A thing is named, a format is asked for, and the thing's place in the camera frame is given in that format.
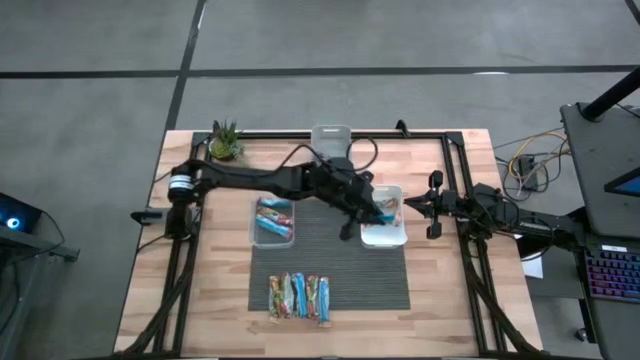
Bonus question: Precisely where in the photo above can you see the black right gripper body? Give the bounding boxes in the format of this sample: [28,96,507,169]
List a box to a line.
[424,170,459,240]

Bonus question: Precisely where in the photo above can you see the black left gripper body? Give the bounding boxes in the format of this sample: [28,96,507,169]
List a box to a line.
[312,158,376,241]

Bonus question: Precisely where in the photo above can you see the yellow brown Chewy granola bar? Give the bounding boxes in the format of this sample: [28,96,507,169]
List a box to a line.
[374,196,404,214]

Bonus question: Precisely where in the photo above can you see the brown blue granola bar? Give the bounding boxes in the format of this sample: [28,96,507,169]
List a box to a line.
[363,214,404,230]

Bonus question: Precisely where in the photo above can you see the blue red-ended granola bar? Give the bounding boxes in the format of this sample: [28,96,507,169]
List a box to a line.
[258,196,295,210]

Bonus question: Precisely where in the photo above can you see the red silver chocolate chip bar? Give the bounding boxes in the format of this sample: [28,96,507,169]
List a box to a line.
[255,205,295,227]

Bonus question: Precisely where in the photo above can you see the blue yellow silver granola bar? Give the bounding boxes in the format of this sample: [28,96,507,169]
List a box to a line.
[317,277,332,329]

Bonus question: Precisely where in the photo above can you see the large white plastic bin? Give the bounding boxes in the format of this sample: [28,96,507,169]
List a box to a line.
[359,183,409,250]

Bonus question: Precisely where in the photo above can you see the small white plastic bin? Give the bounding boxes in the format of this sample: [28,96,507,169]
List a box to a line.
[310,124,353,164]

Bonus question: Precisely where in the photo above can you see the grey woven table mat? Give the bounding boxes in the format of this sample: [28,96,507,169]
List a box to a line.
[247,198,411,312]

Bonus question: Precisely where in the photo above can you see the clear translucent plastic bin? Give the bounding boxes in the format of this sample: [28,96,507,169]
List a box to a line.
[249,184,297,250]

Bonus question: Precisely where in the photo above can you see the black power box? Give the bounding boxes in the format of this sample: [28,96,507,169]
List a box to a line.
[516,154,540,192]

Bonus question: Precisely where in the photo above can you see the white paper sheet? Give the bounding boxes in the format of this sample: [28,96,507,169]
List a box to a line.
[519,252,545,280]

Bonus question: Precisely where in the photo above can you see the potted succulent plant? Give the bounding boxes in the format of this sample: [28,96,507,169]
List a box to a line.
[208,119,249,164]

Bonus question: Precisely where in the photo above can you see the dark grey workstation desk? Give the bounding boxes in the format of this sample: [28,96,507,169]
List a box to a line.
[559,102,640,239]

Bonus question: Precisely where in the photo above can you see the black backlit keyboard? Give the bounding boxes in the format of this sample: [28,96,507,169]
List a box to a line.
[582,244,640,305]

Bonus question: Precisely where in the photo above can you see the black tablet screen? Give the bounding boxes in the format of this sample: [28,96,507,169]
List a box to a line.
[603,167,640,199]

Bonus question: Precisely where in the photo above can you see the black metal pole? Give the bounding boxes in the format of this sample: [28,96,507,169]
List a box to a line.
[582,67,640,122]

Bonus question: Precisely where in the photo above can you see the grey keyboard desk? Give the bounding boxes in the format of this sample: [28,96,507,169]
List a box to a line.
[569,232,640,360]

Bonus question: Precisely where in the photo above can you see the grey side stand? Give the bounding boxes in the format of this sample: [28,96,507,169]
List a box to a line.
[0,227,81,360]

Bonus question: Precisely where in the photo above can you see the black computer with blue light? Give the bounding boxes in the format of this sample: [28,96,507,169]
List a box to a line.
[0,192,44,234]

